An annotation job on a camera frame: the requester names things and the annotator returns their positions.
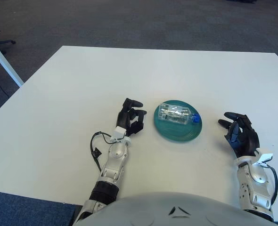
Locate teal round plate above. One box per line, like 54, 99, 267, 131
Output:
153, 100, 204, 143

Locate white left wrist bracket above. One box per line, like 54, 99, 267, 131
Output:
109, 126, 132, 146

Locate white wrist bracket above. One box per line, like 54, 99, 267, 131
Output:
254, 147, 274, 168
109, 126, 132, 146

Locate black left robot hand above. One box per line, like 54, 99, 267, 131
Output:
116, 97, 147, 137

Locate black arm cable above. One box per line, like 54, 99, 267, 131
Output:
267, 164, 278, 201
90, 131, 114, 172

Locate white side table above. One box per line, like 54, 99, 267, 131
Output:
0, 34, 25, 88

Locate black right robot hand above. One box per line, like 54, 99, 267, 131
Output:
218, 112, 260, 158

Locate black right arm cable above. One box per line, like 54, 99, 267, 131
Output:
267, 164, 278, 201

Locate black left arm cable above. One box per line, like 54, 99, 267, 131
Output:
90, 131, 114, 172

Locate clear plastic bottle blue cap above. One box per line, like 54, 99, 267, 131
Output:
158, 102, 200, 125

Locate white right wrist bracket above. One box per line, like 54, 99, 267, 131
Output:
254, 147, 274, 168

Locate grey robot torso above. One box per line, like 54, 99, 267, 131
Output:
75, 192, 278, 226

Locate black office chair base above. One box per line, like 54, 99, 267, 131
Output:
0, 39, 16, 55

